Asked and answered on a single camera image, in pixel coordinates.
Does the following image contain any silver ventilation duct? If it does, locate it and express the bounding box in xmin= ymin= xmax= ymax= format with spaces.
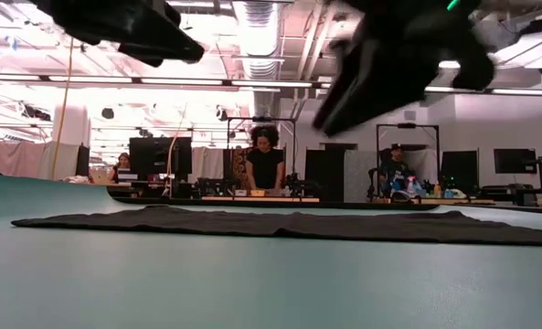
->
xmin=232 ymin=0 xmax=282 ymax=118

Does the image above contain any green table mat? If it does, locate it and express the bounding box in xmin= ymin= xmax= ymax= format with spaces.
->
xmin=0 ymin=173 xmax=542 ymax=329

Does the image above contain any black towel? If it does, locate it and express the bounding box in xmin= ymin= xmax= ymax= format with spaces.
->
xmin=10 ymin=204 xmax=542 ymax=248

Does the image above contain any grey partition panel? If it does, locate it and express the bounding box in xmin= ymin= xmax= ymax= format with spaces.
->
xmin=343 ymin=149 xmax=380 ymax=203

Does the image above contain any black desk monitor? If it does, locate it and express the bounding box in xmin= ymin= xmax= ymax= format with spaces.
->
xmin=440 ymin=150 xmax=480 ymax=191

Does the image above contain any large black monitor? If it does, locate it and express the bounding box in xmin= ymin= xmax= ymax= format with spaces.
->
xmin=128 ymin=136 xmax=193 ymax=182

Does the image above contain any person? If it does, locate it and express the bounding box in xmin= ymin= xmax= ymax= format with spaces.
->
xmin=378 ymin=143 xmax=419 ymax=198
xmin=244 ymin=124 xmax=286 ymax=192
xmin=108 ymin=153 xmax=133 ymax=184

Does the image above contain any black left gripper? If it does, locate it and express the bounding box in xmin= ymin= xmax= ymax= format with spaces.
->
xmin=27 ymin=0 xmax=207 ymax=69

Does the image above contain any red patterned fabric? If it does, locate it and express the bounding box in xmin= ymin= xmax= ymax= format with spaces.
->
xmin=230 ymin=145 xmax=253 ymax=189

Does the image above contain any long ceiling light bar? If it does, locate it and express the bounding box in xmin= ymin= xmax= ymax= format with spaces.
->
xmin=0 ymin=71 xmax=542 ymax=98

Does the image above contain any cardboard box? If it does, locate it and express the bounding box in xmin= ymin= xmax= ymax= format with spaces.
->
xmin=90 ymin=167 xmax=114 ymax=185

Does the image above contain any black metal rig frame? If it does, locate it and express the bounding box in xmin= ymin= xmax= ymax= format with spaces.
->
xmin=375 ymin=122 xmax=441 ymax=184
xmin=227 ymin=117 xmax=298 ymax=184

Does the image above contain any black desk stand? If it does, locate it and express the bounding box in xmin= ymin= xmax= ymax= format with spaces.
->
xmin=479 ymin=154 xmax=542 ymax=207

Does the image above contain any black wall monitor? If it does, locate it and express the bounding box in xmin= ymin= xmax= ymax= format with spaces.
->
xmin=493 ymin=148 xmax=538 ymax=175

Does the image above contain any wooden background table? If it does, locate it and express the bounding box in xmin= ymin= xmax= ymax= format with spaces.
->
xmin=370 ymin=196 xmax=496 ymax=206
xmin=200 ymin=196 xmax=321 ymax=204

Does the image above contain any beige curtain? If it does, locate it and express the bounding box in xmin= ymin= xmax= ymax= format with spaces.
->
xmin=0 ymin=141 xmax=80 ymax=182

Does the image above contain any narrow black panel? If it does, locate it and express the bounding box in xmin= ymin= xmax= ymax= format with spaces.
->
xmin=75 ymin=143 xmax=91 ymax=177

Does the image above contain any black partition panel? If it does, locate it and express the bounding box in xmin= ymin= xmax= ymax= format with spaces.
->
xmin=304 ymin=149 xmax=345 ymax=203

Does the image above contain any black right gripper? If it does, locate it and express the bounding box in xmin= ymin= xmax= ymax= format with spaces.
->
xmin=311 ymin=0 xmax=496 ymax=138

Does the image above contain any yellow power cable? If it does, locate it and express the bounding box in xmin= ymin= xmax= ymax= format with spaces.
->
xmin=49 ymin=38 xmax=76 ymax=183

